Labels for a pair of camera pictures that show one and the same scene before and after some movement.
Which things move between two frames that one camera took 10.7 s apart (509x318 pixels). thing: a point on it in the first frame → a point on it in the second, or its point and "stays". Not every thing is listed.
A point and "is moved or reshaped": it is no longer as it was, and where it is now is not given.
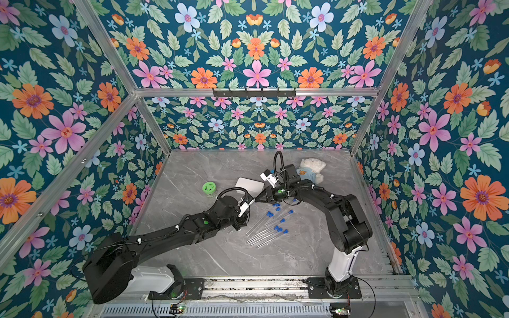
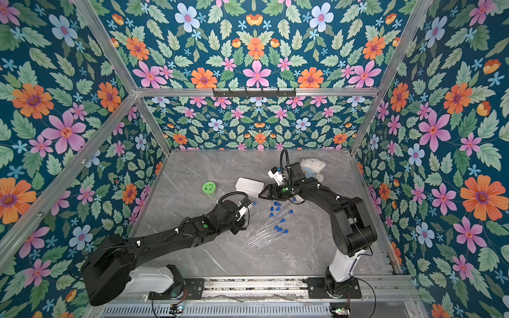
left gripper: x=242 y=220 stays
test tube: x=268 y=213 is moved or reshaped
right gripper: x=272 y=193 stays
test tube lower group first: x=275 y=228 stays
